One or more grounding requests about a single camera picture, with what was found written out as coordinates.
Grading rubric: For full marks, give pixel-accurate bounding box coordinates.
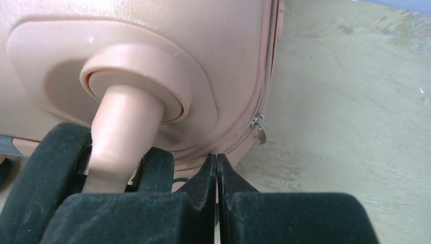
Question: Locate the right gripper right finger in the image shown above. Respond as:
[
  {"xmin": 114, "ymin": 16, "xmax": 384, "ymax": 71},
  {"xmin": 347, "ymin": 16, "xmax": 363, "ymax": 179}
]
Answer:
[{"xmin": 217, "ymin": 154, "xmax": 379, "ymax": 243}]

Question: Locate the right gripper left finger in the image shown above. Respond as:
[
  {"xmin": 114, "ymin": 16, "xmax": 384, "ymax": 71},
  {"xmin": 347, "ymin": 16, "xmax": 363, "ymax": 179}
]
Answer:
[{"xmin": 41, "ymin": 154, "xmax": 217, "ymax": 243}]

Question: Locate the pink suitcase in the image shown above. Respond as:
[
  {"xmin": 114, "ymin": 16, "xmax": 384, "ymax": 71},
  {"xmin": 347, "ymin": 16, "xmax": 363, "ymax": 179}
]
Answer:
[{"xmin": 0, "ymin": 0, "xmax": 285, "ymax": 244}]

